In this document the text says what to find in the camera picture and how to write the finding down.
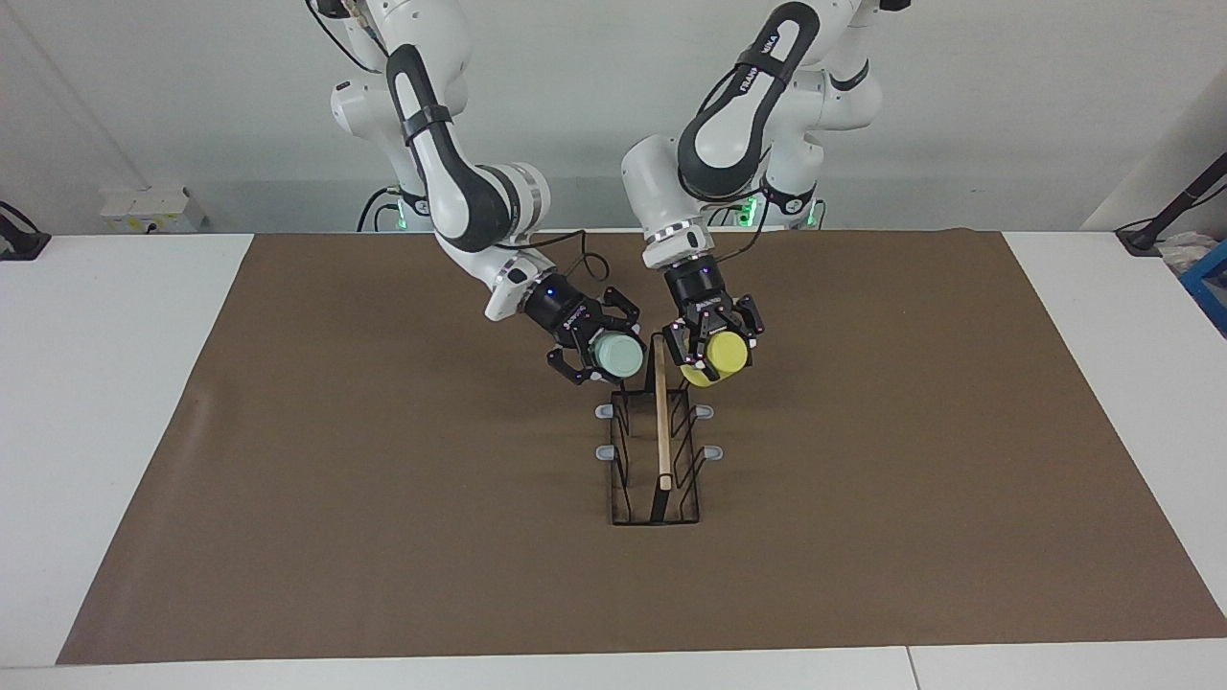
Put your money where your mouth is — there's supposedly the blue box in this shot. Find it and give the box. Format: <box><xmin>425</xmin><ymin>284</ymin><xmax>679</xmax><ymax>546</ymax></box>
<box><xmin>1181</xmin><ymin>240</ymin><xmax>1227</xmax><ymax>336</ymax></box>

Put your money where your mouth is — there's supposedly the brown table mat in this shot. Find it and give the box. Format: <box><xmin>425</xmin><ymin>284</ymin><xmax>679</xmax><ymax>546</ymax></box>
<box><xmin>56</xmin><ymin>228</ymin><xmax>1227</xmax><ymax>667</ymax></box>

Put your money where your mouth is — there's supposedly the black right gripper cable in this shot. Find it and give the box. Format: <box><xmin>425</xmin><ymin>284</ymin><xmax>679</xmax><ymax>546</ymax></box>
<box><xmin>307</xmin><ymin>0</ymin><xmax>611</xmax><ymax>285</ymax></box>

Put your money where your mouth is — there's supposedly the white crumpled plastic bag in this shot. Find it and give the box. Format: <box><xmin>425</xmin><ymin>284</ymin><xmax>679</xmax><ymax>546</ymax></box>
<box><xmin>1158</xmin><ymin>232</ymin><xmax>1211</xmax><ymax>271</ymax></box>

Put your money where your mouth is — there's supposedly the black wire cup rack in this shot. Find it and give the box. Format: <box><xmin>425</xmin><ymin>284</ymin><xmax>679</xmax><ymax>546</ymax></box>
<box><xmin>594</xmin><ymin>329</ymin><xmax>725</xmax><ymax>526</ymax></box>

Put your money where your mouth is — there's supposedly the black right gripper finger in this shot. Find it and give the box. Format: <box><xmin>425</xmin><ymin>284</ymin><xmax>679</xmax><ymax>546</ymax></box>
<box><xmin>546</xmin><ymin>345</ymin><xmax>600</xmax><ymax>386</ymax></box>
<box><xmin>599</xmin><ymin>286</ymin><xmax>641</xmax><ymax>334</ymax></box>

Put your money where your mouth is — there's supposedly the white power strip box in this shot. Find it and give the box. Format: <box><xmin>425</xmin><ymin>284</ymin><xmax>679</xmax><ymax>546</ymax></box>
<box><xmin>101</xmin><ymin>187</ymin><xmax>205</xmax><ymax>234</ymax></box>

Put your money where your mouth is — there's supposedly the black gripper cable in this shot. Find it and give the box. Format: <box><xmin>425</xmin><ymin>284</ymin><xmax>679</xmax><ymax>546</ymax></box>
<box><xmin>307</xmin><ymin>0</ymin><xmax>611</xmax><ymax>285</ymax></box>
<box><xmin>709</xmin><ymin>192</ymin><xmax>770</xmax><ymax>265</ymax></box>

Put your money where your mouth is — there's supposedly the pale green plastic cup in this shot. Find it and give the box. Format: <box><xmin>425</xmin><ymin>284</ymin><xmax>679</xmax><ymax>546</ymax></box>
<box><xmin>590</xmin><ymin>331</ymin><xmax>645</xmax><ymax>382</ymax></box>

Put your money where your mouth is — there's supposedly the black stand pole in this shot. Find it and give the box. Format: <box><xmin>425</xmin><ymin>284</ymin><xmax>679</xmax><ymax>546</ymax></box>
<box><xmin>1117</xmin><ymin>153</ymin><xmax>1227</xmax><ymax>255</ymax></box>

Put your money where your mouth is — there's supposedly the yellow plastic cup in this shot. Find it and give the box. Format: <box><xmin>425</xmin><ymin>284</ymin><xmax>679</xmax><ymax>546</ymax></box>
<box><xmin>679</xmin><ymin>331</ymin><xmax>750</xmax><ymax>389</ymax></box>

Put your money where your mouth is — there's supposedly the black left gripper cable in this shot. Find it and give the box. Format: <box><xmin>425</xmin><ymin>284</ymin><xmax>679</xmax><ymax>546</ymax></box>
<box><xmin>709</xmin><ymin>192</ymin><xmax>770</xmax><ymax>265</ymax></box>

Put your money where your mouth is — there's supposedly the black right arm base cable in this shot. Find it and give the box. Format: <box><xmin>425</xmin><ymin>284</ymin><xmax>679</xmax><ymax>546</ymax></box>
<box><xmin>358</xmin><ymin>187</ymin><xmax>404</xmax><ymax>233</ymax></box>

